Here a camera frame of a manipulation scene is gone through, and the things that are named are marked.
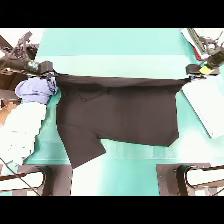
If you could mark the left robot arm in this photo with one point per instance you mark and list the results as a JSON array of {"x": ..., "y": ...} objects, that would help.
[{"x": 16, "y": 64}]

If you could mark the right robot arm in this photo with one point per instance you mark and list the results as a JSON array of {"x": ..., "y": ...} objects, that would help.
[{"x": 217, "y": 58}]

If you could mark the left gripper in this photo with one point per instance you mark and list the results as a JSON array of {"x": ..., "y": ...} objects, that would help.
[{"x": 46, "y": 68}]

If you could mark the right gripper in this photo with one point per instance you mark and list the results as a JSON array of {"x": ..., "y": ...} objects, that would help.
[{"x": 194, "y": 70}]

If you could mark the dark brown T-shirt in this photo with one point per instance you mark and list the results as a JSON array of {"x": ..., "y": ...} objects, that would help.
[{"x": 116, "y": 110}]

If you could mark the red garment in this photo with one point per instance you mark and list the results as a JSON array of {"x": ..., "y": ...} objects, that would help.
[{"x": 200, "y": 56}]

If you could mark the lavender garment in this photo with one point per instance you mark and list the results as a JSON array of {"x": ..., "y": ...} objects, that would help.
[{"x": 35, "y": 90}]

